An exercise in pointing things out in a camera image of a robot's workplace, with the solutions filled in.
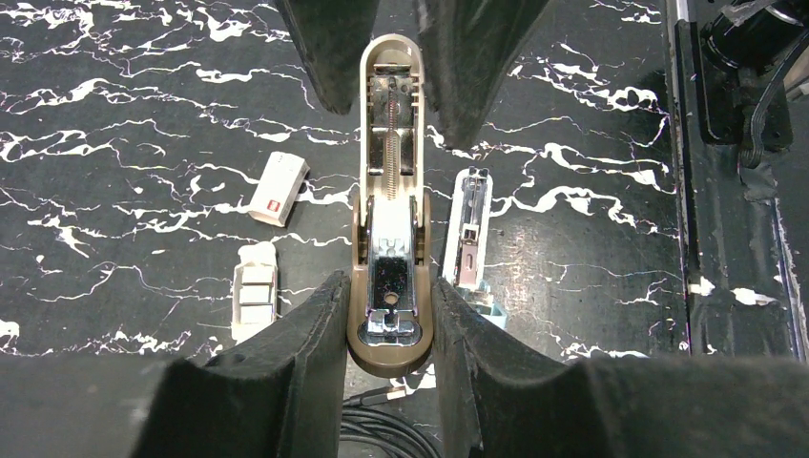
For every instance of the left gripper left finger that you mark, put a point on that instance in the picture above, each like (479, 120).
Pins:
(277, 394)

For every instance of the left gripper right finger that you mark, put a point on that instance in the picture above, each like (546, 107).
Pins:
(500, 398)

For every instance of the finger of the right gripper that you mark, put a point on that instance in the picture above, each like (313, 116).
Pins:
(330, 37)
(467, 47)

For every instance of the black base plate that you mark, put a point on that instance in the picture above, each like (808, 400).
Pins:
(743, 293)

